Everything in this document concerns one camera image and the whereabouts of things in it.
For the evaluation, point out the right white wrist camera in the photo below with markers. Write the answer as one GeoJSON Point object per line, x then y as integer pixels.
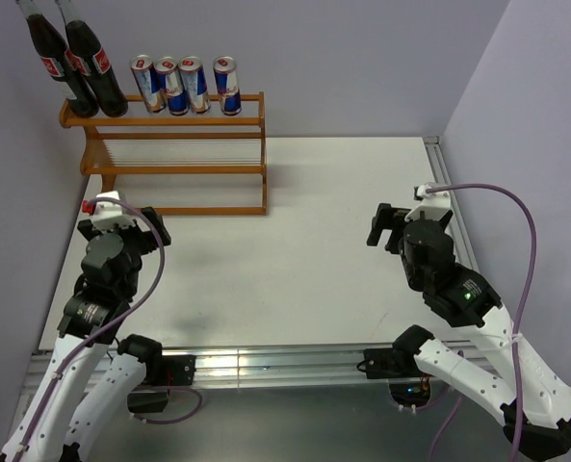
{"type": "Point", "coordinates": [433, 206]}

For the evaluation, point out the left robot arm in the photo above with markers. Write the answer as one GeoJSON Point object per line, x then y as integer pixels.
{"type": "Point", "coordinates": [118, 236]}

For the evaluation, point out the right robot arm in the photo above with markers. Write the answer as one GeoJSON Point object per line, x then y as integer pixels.
{"type": "Point", "coordinates": [522, 393]}

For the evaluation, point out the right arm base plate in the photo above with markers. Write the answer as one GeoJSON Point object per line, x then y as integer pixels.
{"type": "Point", "coordinates": [389, 363]}

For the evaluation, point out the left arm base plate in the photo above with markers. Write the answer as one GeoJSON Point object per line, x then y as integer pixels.
{"type": "Point", "coordinates": [172, 370]}

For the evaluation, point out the wooden two-tier shelf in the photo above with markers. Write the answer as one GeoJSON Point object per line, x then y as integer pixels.
{"type": "Point", "coordinates": [137, 145]}

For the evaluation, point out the aluminium rail frame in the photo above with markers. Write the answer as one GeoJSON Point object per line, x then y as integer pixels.
{"type": "Point", "coordinates": [278, 309]}

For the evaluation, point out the cola bottle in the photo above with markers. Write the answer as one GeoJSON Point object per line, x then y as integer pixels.
{"type": "Point", "coordinates": [94, 63]}
{"type": "Point", "coordinates": [58, 61]}

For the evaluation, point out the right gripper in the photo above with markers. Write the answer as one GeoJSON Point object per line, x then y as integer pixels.
{"type": "Point", "coordinates": [387, 217]}

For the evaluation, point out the energy drink can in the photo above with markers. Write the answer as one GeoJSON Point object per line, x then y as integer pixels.
{"type": "Point", "coordinates": [194, 80]}
{"type": "Point", "coordinates": [225, 72]}
{"type": "Point", "coordinates": [147, 81]}
{"type": "Point", "coordinates": [172, 86]}

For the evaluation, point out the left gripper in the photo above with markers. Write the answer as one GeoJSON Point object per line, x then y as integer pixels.
{"type": "Point", "coordinates": [149, 239]}

